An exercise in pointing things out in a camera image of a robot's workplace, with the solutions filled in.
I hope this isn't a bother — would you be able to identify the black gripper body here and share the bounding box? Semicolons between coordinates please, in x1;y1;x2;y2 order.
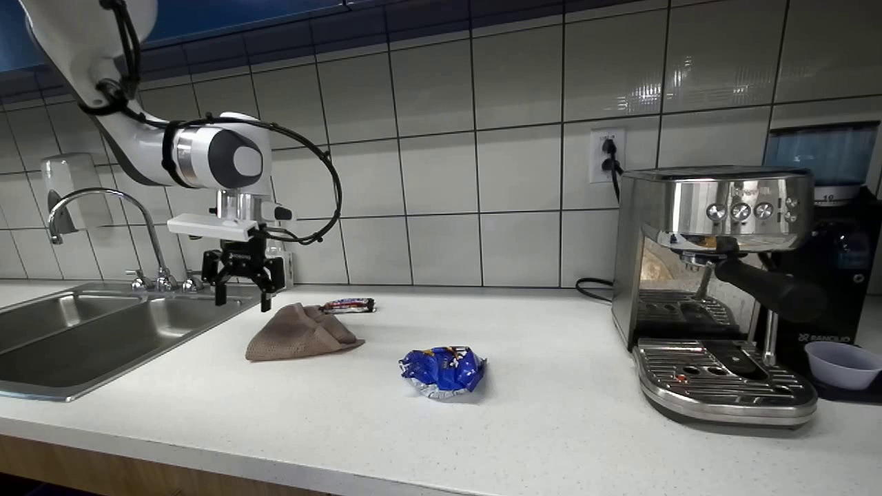
221;241;267;284

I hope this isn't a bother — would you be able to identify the brown towel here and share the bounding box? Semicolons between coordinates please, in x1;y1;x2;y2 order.
246;304;362;361

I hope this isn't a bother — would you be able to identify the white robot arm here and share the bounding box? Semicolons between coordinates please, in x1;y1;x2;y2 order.
20;0;285;310

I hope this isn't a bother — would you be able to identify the white soap bottle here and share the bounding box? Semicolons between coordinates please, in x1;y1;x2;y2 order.
275;244;291;289

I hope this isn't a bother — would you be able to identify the chrome faucet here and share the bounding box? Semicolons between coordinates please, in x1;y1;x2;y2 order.
45;184;207;293

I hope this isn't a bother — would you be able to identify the dark candy bar wrapper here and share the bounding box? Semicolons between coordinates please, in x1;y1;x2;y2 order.
319;297;377;315

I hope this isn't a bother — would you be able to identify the stainless steel sink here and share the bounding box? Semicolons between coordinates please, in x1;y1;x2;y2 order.
0;288;256;402

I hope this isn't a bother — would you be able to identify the blue crumpled snack bag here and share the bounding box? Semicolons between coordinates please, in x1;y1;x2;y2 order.
400;346;489;401

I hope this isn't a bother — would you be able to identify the stainless espresso machine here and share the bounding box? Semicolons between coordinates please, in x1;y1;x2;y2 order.
611;165;828;427

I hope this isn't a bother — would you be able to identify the purple plastic cup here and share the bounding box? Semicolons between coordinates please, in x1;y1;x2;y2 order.
805;341;882;392

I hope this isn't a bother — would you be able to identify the black coffee grinder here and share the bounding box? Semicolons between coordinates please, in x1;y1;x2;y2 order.
764;121;880;402

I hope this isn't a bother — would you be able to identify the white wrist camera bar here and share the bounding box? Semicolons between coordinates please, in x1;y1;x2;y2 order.
167;213;260;244

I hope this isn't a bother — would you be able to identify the wall paper towel holder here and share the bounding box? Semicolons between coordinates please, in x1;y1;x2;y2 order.
42;151;114;234

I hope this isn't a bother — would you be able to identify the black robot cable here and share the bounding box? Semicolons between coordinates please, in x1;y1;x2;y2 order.
78;0;345;248

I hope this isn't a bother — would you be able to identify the white wall outlet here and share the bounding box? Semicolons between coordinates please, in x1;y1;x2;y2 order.
586;131;625;184

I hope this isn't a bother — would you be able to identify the black power cord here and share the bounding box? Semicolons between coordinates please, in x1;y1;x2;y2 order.
573;139;628;304

